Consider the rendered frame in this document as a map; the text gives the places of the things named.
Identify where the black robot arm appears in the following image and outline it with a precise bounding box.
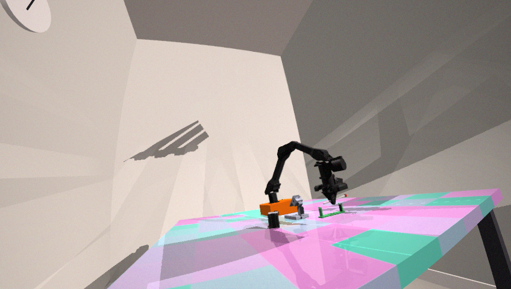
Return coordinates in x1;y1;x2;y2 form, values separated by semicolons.
265;141;346;204

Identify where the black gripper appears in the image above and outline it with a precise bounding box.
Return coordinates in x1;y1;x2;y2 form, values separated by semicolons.
314;172;348;205

